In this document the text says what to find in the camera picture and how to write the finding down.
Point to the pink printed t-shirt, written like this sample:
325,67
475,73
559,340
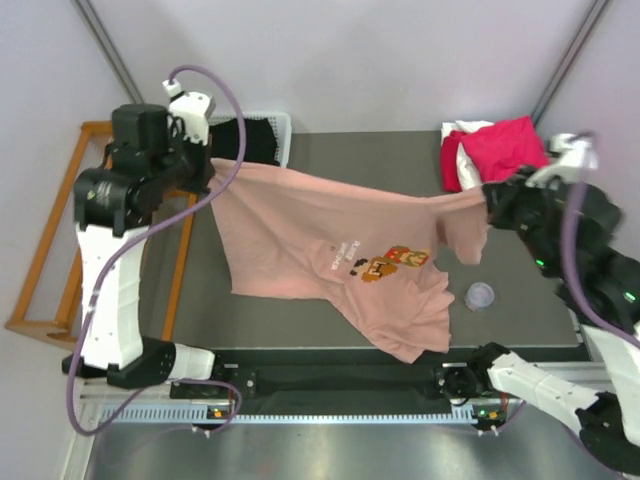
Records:
369,253

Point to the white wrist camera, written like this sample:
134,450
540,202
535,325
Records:
576,157
193,108

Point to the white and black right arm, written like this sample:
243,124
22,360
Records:
567,229

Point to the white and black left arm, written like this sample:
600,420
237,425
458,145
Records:
154,150

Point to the magenta t-shirt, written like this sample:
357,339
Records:
498,151

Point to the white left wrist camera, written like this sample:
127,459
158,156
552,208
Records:
193,108

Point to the wooden rack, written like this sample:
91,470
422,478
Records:
48,307

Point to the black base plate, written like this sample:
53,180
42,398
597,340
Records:
347,382

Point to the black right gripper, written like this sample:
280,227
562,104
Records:
500,196

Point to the white plastic basket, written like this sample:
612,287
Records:
268,138

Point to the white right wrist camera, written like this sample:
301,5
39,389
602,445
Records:
576,157

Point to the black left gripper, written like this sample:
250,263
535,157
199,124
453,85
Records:
198,170

